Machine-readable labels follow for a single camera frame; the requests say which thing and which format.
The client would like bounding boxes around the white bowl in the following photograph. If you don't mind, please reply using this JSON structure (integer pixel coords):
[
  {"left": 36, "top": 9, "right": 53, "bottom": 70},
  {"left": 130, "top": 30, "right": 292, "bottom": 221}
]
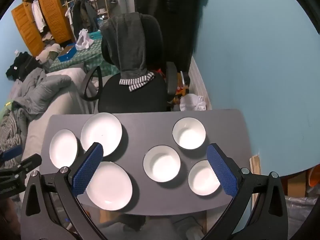
[
  {"left": 143, "top": 145, "right": 181, "bottom": 183},
  {"left": 172, "top": 117, "right": 206, "bottom": 150},
  {"left": 188, "top": 160, "right": 220, "bottom": 196}
]

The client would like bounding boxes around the white plate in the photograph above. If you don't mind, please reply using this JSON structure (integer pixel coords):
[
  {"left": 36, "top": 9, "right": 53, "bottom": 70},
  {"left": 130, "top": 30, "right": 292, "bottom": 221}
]
[
  {"left": 49, "top": 129, "right": 78, "bottom": 168},
  {"left": 80, "top": 113, "right": 123, "bottom": 157},
  {"left": 86, "top": 161, "right": 133, "bottom": 211}
]

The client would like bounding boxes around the white plate front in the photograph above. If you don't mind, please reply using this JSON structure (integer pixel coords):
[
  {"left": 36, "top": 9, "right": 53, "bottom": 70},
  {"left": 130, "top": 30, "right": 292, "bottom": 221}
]
[{"left": 86, "top": 161, "right": 133, "bottom": 211}]

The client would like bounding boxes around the striped garment on bed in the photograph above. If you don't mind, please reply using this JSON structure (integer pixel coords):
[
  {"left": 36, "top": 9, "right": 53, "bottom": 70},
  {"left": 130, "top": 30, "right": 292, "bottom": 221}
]
[{"left": 1, "top": 109, "right": 27, "bottom": 153}]

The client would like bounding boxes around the black office chair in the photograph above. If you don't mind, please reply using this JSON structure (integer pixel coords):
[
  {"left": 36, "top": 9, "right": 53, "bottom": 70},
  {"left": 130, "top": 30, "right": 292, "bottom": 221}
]
[{"left": 80, "top": 12, "right": 177, "bottom": 113}]

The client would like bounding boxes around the black clothes pile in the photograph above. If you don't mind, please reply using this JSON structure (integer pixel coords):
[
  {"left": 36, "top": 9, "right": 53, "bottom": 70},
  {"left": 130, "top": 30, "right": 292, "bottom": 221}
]
[{"left": 6, "top": 52, "right": 42, "bottom": 81}]

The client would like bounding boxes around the blue box on bed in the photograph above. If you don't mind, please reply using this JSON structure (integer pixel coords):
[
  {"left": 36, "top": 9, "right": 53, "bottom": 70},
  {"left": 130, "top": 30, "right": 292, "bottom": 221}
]
[{"left": 57, "top": 43, "right": 77, "bottom": 62}]

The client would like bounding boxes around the white plastic bag on bed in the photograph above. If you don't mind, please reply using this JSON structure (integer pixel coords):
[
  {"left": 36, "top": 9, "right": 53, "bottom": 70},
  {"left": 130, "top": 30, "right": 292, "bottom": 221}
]
[{"left": 75, "top": 29, "right": 94, "bottom": 51}]

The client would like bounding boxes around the grey hooded sweater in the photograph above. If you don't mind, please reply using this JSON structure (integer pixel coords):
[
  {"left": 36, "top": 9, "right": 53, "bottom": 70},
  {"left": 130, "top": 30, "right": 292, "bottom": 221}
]
[{"left": 100, "top": 12, "right": 155, "bottom": 92}]

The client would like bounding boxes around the wooden wardrobe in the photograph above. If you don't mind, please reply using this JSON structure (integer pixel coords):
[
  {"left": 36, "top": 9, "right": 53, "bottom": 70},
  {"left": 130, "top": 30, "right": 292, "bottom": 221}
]
[{"left": 11, "top": 0, "right": 74, "bottom": 57}]

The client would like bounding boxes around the white plastic bag by wall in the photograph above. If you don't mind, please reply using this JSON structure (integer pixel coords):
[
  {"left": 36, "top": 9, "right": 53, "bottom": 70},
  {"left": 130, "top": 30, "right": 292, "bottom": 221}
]
[{"left": 180, "top": 94, "right": 207, "bottom": 111}]

